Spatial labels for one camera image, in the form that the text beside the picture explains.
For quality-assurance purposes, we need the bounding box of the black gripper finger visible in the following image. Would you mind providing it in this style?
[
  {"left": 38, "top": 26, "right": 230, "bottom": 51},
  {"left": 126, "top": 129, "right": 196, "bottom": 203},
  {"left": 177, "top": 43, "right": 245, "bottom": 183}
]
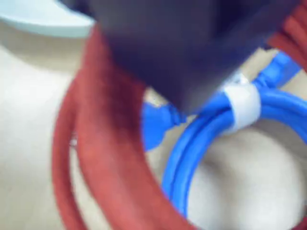
[
  {"left": 64, "top": 0, "right": 218, "bottom": 115},
  {"left": 215, "top": 0, "right": 299, "bottom": 84}
]

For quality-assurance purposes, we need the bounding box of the blue charging cable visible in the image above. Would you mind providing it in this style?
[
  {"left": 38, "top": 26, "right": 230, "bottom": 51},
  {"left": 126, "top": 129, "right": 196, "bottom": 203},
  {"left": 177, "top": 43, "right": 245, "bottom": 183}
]
[{"left": 141, "top": 50, "right": 307, "bottom": 226}]

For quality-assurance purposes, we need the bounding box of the light blue plate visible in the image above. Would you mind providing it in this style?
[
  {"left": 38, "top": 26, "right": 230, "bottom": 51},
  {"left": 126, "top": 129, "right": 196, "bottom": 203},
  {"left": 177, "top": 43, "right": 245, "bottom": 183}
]
[{"left": 0, "top": 0, "right": 95, "bottom": 39}]

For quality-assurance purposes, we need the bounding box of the red charging cable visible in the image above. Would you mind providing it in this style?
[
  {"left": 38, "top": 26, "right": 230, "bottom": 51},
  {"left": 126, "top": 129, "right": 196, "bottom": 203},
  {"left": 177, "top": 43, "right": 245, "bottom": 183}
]
[{"left": 51, "top": 0, "right": 307, "bottom": 230}]

